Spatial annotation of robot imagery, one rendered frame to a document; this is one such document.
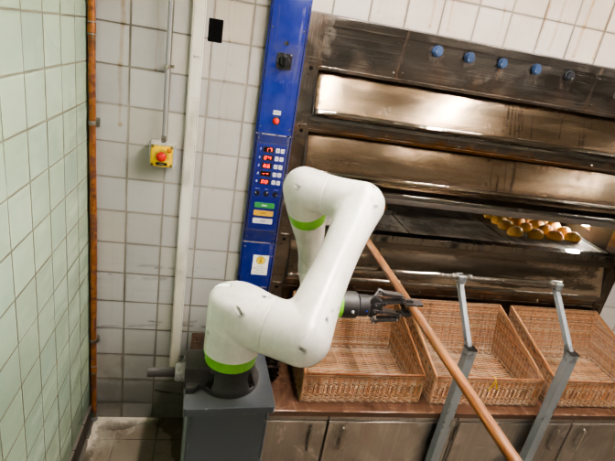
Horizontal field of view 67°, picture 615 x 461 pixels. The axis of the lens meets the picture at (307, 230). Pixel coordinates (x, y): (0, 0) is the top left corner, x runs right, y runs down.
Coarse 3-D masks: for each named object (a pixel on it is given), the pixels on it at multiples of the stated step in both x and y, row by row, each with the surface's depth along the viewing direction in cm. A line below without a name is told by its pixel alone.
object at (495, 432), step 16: (368, 240) 213; (384, 272) 188; (400, 288) 174; (416, 320) 157; (432, 336) 147; (448, 368) 135; (464, 384) 128; (480, 416) 118; (496, 432) 113; (512, 448) 108
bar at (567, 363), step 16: (368, 272) 193; (400, 272) 196; (416, 272) 198; (432, 272) 199; (560, 288) 211; (464, 304) 198; (560, 304) 209; (464, 320) 195; (560, 320) 207; (464, 336) 194; (464, 352) 191; (576, 352) 201; (464, 368) 192; (560, 368) 203; (560, 384) 204; (448, 400) 200; (544, 400) 211; (448, 416) 201; (544, 416) 210; (544, 432) 214; (432, 448) 209; (528, 448) 218
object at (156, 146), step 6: (150, 144) 190; (156, 144) 190; (162, 144) 191; (168, 144) 192; (174, 144) 194; (150, 150) 191; (156, 150) 191; (162, 150) 191; (174, 150) 192; (150, 156) 192; (168, 156) 193; (174, 156) 194; (150, 162) 193; (156, 162) 193; (162, 162) 193; (168, 162) 194; (174, 162) 195
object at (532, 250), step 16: (384, 240) 231; (400, 240) 233; (416, 240) 234; (432, 240) 235; (448, 240) 239; (464, 240) 243; (544, 256) 250; (560, 256) 251; (576, 256) 253; (592, 256) 255; (608, 256) 256
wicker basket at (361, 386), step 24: (360, 336) 241; (384, 336) 244; (408, 336) 224; (336, 360) 228; (360, 360) 231; (384, 360) 234; (408, 360) 222; (312, 384) 196; (336, 384) 198; (360, 384) 200; (384, 384) 203; (408, 384) 205
